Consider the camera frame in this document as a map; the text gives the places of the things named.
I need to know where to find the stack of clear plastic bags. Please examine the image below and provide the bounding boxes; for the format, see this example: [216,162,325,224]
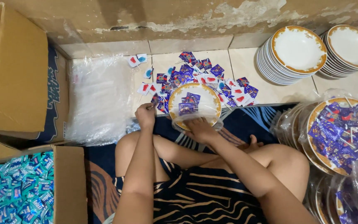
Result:
[65,55,137,147]

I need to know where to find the large printed cardboard box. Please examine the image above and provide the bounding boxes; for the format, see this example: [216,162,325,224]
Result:
[0,2,71,144]

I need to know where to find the heap of teal candy packets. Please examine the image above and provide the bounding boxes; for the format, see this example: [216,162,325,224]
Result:
[0,151,54,224]

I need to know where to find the person's leg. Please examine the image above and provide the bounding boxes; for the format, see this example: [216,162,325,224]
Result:
[216,143,311,203]
[115,132,264,183]

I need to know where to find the gold rimmed white plate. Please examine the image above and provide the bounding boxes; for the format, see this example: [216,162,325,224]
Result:
[168,83,222,131]

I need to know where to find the blue patterned floor mat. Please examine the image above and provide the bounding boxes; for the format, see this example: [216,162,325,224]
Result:
[84,103,298,224]

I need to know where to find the pile of wrapped lollipops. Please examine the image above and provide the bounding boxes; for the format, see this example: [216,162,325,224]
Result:
[127,51,259,114]

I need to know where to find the stack of bagged filled plates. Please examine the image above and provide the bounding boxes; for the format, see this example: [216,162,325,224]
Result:
[270,91,358,177]
[303,162,358,224]

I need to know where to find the clear plastic bag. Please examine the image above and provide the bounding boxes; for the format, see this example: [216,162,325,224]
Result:
[168,83,224,132]

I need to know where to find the person's left leg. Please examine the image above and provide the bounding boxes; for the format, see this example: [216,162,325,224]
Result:
[115,132,264,183]

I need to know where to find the plain brown cardboard box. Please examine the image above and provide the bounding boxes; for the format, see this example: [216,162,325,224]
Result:
[0,133,88,224]

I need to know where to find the person's right hand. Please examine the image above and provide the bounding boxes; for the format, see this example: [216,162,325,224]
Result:
[184,118,220,145]

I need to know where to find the person's right leg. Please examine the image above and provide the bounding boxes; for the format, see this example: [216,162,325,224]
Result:
[216,143,311,203]

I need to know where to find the black tan striped dress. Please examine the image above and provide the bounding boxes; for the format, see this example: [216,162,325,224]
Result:
[104,158,270,224]

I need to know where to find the stack of gold rimmed plates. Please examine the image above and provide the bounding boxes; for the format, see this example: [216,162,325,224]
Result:
[318,24,358,79]
[256,26,328,86]

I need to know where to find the person's left hand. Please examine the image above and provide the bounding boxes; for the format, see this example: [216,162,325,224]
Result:
[134,103,157,130]

